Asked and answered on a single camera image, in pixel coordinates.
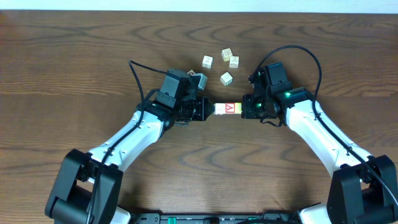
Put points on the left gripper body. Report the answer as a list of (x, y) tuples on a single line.
[(191, 111)]

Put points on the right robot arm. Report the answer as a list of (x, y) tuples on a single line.
[(363, 187)]

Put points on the yellow-green pattern block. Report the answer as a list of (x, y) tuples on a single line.
[(226, 54)]

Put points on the white block red circle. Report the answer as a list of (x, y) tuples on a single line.
[(191, 71)]

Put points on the white block green side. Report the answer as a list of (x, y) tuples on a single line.
[(226, 78)]

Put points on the red letter A block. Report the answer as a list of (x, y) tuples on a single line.
[(230, 108)]

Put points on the white and yellow block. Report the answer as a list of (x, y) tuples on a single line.
[(237, 108)]

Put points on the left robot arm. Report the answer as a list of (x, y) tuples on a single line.
[(88, 184)]

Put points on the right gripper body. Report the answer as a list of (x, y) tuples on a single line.
[(257, 107)]

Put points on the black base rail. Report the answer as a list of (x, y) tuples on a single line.
[(267, 217)]

